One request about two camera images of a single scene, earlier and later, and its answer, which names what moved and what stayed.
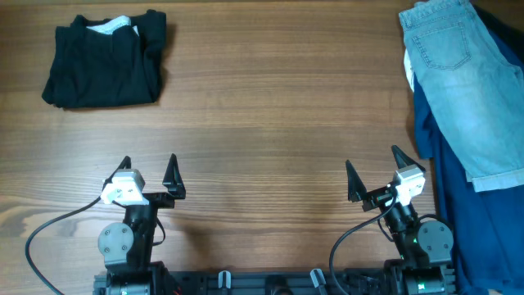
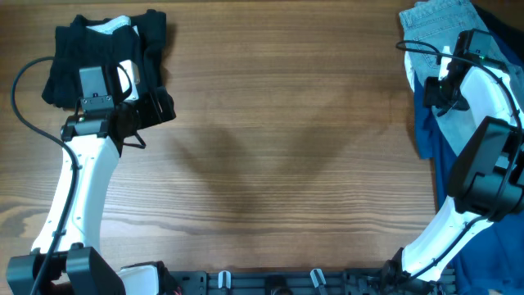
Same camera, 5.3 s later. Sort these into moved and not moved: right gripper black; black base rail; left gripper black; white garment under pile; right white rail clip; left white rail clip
Moved: left gripper black; right gripper black
Not moved: black base rail; white garment under pile; right white rail clip; left white rail clip
